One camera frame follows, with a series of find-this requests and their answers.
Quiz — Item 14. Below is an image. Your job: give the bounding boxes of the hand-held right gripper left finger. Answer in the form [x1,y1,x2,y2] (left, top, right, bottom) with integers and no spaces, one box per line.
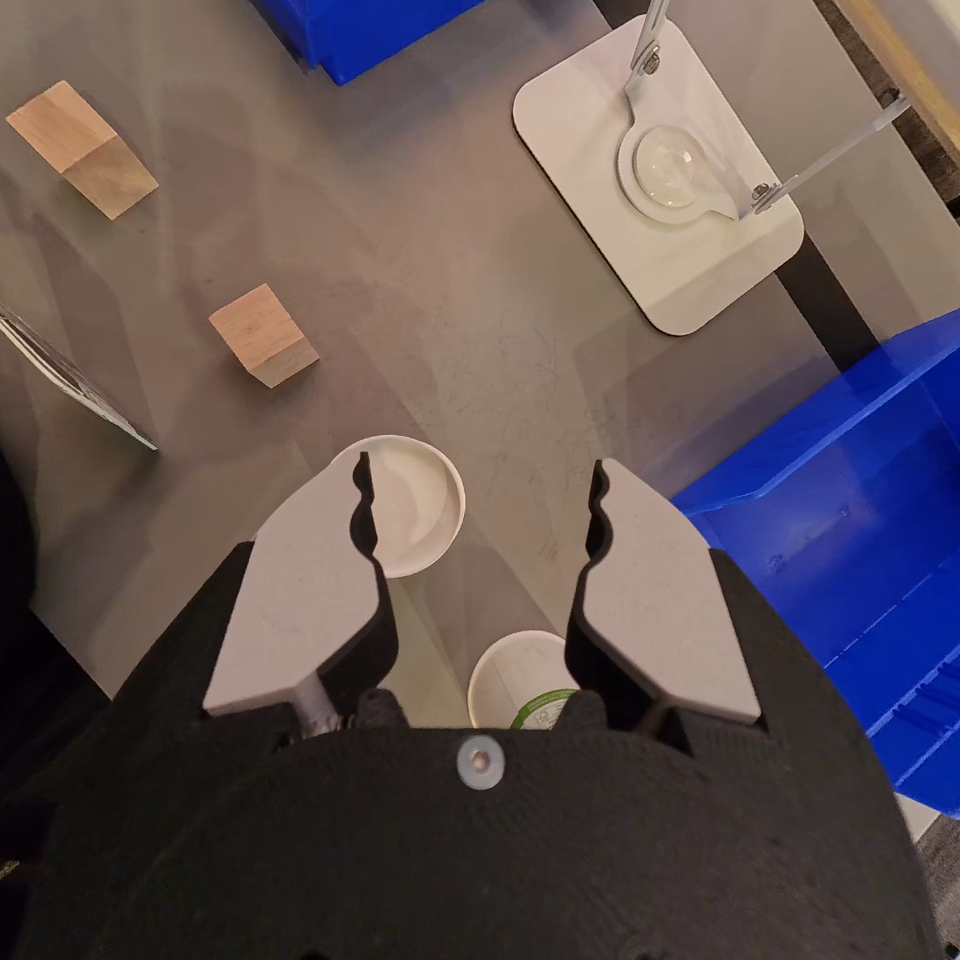
[201,450,401,740]

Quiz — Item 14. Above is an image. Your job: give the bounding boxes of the printed tag board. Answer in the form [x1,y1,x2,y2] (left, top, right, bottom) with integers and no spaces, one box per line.
[0,303,159,451]

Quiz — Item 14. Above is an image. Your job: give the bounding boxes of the green label paper cup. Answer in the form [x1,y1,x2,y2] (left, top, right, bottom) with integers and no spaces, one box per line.
[466,630,582,730]

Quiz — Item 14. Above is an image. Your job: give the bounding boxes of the clear dome lens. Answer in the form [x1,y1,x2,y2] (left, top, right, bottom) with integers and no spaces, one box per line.
[632,123,717,207]

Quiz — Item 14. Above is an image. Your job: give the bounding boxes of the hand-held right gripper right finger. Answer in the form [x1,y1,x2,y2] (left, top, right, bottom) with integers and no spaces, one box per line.
[562,457,764,735]

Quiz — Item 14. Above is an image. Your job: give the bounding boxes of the wooden-edged table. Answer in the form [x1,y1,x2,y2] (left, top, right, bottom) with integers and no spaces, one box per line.
[832,0,960,147]

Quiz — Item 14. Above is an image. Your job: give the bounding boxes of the small wooden block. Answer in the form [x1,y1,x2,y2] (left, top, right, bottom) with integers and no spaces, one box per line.
[208,283,321,389]
[5,80,160,222]

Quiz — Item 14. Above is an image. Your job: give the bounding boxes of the white stand base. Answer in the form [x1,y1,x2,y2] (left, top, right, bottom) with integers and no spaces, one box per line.
[512,15,805,336]

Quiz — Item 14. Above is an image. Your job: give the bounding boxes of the blue plastic bin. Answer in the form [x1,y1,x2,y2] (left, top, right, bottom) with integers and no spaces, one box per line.
[251,0,485,85]
[669,307,960,819]

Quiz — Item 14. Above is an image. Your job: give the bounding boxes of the white paper cup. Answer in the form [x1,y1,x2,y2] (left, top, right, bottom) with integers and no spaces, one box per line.
[330,435,468,579]

